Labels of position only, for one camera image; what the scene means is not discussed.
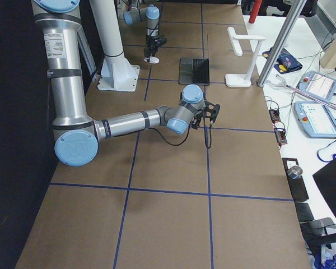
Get red cylinder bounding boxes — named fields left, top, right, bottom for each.
left=248, top=0, right=263, bottom=24

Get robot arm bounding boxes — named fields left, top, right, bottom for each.
left=123, top=1, right=166, bottom=64
left=31, top=1, right=208, bottom=166

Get far teach pendant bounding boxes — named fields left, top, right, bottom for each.
left=297, top=71, right=336, bottom=103

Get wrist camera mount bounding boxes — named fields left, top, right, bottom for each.
left=156, top=35, right=167, bottom=47
left=203, top=100, right=221, bottom=124

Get right black cable hub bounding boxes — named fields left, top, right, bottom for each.
left=274, top=128, right=287, bottom=146

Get black camera cable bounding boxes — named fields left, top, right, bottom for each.
left=150, top=117, right=213, bottom=149

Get left black cable hub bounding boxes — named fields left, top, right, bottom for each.
left=269, top=109, right=281, bottom=123

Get blue lanyard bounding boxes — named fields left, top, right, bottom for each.
left=316, top=137, right=336, bottom=163

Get silver metal cylinder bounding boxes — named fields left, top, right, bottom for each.
left=287, top=165, right=303, bottom=179

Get grey laptop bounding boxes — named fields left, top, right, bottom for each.
left=179, top=57, right=210, bottom=86

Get white computer mouse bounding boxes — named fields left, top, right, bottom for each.
left=143, top=56, right=160, bottom=64

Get aluminium frame post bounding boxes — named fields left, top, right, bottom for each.
left=256, top=0, right=306, bottom=87

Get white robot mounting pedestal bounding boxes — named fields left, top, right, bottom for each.
left=90, top=0, right=140, bottom=92

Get teach pendant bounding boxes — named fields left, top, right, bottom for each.
left=293, top=101, right=336, bottom=138
left=297, top=71, right=336, bottom=103

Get thin metal rod stand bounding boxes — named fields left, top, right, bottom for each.
left=266, top=75, right=336, bottom=110

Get black cable hub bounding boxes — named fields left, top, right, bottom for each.
left=274, top=128, right=287, bottom=146
left=269, top=109, right=281, bottom=123

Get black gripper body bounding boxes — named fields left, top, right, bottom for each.
left=145, top=35, right=160, bottom=52
left=190, top=117, right=201, bottom=129

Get near teach pendant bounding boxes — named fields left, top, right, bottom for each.
left=293, top=101, right=336, bottom=138

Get white desk lamp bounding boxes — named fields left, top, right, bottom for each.
left=225, top=26, right=266, bottom=89

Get navy space pattern pouch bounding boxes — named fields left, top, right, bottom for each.
left=274, top=48, right=302, bottom=74

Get black box with label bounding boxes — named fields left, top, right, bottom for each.
left=282, top=157, right=309, bottom=202

